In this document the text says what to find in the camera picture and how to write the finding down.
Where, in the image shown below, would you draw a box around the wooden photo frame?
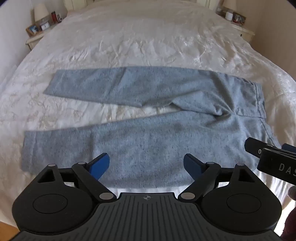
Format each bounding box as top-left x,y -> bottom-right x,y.
26,23 -> 39,37

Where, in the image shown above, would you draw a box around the white bedspread bed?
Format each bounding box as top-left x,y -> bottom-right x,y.
0,7 -> 296,232

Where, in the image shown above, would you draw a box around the cream nightstand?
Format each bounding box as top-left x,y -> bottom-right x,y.
216,13 -> 255,42
25,22 -> 68,52

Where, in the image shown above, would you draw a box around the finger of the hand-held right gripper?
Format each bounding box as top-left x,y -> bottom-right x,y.
282,144 -> 296,156
245,137 -> 284,158

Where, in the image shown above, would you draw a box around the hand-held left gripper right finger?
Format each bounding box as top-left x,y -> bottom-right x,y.
177,153 -> 260,202

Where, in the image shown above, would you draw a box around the cream table lamp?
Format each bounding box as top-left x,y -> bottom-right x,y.
34,3 -> 49,24

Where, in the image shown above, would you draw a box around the dark photo frame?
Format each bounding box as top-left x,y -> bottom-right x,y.
232,12 -> 247,25

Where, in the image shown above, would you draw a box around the grey-blue pants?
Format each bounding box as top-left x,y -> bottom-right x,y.
21,67 -> 281,189

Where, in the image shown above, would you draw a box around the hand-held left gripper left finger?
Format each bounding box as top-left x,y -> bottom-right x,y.
35,152 -> 117,202

